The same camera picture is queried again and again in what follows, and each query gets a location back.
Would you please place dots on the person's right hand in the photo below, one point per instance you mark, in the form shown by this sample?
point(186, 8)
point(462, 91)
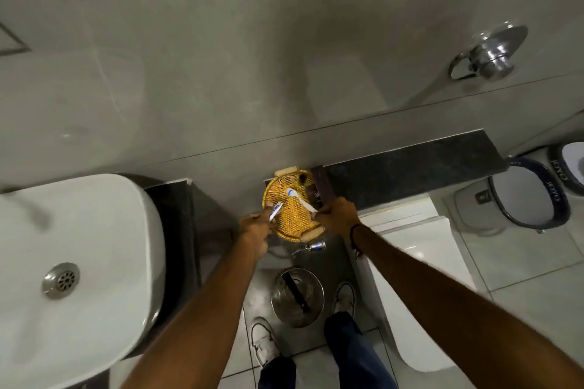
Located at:
point(338, 217)

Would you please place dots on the person's left hand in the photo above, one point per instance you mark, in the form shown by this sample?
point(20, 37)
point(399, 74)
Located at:
point(254, 228)

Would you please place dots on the person's left fingers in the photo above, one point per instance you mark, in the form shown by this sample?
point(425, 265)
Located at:
point(269, 219)

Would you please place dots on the person's right fingers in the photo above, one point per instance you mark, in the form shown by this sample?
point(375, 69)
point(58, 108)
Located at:
point(323, 216)

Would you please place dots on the white blue toothpaste tube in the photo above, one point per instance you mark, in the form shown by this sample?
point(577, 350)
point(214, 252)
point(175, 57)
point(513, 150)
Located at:
point(276, 211)

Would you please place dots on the white toothbrush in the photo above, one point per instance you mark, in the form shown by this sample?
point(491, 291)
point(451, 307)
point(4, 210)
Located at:
point(299, 198)

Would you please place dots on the person's right forearm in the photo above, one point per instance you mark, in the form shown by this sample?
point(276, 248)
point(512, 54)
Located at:
point(456, 311)

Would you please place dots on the person's left forearm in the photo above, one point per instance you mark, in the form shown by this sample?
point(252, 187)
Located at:
point(203, 315)

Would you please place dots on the yellow wicker basket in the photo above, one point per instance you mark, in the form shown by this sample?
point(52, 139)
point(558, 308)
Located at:
point(292, 215)

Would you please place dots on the brown rectangular box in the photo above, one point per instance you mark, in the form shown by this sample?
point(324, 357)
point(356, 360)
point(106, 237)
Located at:
point(323, 186)

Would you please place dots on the chrome angle valve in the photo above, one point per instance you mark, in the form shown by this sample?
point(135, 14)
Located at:
point(315, 246)

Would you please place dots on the black wrist band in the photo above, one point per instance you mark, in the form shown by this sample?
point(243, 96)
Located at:
point(352, 238)

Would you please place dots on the small dark bottle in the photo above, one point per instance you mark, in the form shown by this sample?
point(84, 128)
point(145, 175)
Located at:
point(303, 179)

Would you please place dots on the steel waste bin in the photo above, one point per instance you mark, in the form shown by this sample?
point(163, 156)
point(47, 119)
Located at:
point(315, 300)

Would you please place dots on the person's right white shoe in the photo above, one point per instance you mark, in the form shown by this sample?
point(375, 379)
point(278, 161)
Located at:
point(345, 298)

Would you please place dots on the person's white shoe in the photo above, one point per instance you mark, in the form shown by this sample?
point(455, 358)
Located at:
point(345, 298)
point(264, 341)

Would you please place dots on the black sink counter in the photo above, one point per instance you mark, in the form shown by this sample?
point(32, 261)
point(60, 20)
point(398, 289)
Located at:
point(178, 229)

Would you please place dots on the black stone ledge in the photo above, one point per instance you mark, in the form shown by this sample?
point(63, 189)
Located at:
point(410, 167)

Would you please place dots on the white toilet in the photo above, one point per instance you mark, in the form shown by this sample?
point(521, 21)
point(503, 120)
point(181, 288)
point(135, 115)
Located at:
point(410, 274)

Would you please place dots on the person's left white shoe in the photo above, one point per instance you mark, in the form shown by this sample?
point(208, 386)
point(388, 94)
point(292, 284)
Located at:
point(264, 341)

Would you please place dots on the person's right jeans leg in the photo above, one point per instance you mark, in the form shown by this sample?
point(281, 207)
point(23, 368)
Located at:
point(356, 352)

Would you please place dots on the person's jeans leg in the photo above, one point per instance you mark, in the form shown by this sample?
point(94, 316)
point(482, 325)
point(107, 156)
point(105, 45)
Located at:
point(356, 352)
point(277, 374)

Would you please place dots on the person's left jeans leg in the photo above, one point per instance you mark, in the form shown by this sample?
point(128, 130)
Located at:
point(277, 374)

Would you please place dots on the white sink basin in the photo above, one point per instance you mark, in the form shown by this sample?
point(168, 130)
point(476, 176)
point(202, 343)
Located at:
point(77, 274)

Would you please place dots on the chrome sink drain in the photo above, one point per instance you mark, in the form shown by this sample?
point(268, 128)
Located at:
point(61, 280)

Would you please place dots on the chrome wall tap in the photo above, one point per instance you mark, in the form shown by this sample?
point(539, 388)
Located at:
point(492, 53)

